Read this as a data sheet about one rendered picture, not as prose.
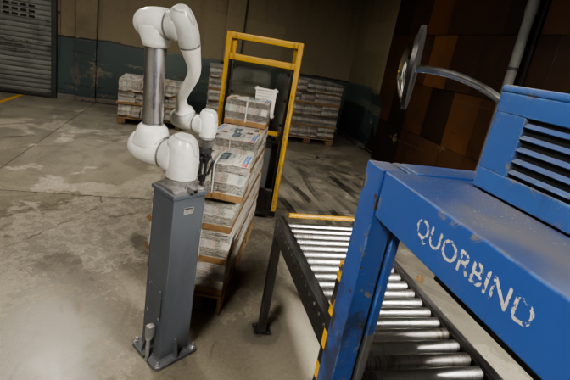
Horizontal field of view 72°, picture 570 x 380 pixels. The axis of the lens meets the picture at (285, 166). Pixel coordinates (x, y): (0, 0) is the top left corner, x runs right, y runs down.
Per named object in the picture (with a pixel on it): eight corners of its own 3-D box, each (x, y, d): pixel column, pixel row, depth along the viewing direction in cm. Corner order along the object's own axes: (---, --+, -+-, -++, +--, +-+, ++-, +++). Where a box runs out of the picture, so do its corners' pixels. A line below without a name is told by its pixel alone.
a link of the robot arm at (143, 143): (154, 172, 193) (120, 160, 201) (176, 164, 208) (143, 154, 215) (162, 7, 169) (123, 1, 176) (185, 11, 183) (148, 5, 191)
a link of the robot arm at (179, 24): (207, 40, 184) (183, 36, 189) (199, 1, 172) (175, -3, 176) (191, 53, 176) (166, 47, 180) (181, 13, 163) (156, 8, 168)
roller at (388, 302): (320, 304, 165) (322, 294, 164) (416, 304, 177) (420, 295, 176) (324, 312, 161) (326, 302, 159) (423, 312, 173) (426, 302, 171)
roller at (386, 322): (330, 326, 153) (332, 315, 152) (433, 324, 165) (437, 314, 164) (334, 334, 149) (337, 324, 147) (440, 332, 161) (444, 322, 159)
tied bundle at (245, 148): (201, 165, 293) (204, 136, 286) (210, 155, 321) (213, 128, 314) (250, 174, 292) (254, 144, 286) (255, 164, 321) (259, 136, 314)
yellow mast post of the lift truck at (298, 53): (266, 209, 421) (294, 41, 372) (267, 207, 429) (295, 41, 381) (275, 211, 420) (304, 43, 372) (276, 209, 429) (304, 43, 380)
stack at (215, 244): (163, 304, 261) (173, 189, 239) (209, 231, 374) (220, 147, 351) (219, 315, 260) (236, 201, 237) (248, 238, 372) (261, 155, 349)
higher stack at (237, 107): (209, 231, 373) (226, 97, 337) (216, 218, 402) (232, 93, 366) (248, 238, 372) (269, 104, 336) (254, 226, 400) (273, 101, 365)
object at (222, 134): (205, 136, 287) (205, 134, 287) (214, 129, 314) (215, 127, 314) (254, 144, 287) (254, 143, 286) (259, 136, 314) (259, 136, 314)
